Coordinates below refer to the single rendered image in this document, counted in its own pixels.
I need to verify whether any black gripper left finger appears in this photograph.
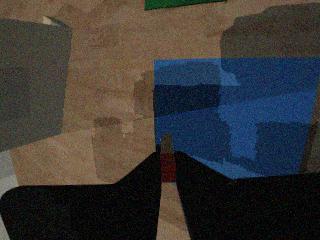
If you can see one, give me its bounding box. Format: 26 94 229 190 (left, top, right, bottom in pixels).
0 152 162 240

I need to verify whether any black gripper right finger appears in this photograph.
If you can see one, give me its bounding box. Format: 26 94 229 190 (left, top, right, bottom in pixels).
174 151 320 240

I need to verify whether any blue square mat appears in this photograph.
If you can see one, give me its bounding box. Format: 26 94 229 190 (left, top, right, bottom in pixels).
154 57 320 180

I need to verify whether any green flat rectangle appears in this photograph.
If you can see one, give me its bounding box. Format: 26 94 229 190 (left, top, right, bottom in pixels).
144 0 228 10

